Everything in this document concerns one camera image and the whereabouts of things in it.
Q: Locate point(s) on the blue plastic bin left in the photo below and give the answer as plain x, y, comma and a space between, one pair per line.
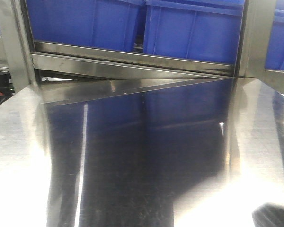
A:
106, 24

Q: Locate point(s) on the blue plastic bin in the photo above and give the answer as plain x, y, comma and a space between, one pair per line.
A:
199, 30
106, 24

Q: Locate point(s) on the blue plastic bin right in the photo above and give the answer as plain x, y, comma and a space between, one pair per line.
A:
199, 30

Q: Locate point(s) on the blue bin far right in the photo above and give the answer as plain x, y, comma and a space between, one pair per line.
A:
275, 52

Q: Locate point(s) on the black round object corner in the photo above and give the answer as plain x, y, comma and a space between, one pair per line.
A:
268, 215

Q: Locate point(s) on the stainless steel shelf frame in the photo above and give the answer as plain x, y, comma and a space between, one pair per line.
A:
27, 60

